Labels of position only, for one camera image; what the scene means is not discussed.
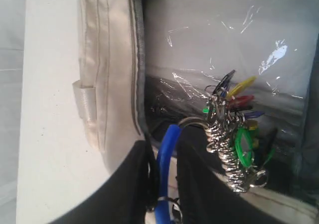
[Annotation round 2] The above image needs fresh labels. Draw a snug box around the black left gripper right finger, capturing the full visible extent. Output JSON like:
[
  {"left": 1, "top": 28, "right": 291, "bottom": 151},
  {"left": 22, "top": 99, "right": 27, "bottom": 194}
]
[{"left": 175, "top": 128, "right": 300, "bottom": 224}]

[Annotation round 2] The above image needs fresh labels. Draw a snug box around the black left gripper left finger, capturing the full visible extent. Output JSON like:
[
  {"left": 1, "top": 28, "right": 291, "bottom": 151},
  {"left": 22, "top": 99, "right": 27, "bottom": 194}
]
[{"left": 22, "top": 139, "right": 160, "bottom": 224}]

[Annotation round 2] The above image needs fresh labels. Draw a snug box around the colourful key tag bunch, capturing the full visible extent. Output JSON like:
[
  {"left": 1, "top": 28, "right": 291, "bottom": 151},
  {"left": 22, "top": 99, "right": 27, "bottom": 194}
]
[{"left": 155, "top": 70, "right": 274, "bottom": 224}]

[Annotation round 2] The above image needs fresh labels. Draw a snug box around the beige fabric duffel bag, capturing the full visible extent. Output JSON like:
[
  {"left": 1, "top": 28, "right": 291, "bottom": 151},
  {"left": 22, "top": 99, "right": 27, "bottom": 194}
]
[{"left": 16, "top": 0, "right": 319, "bottom": 224}]

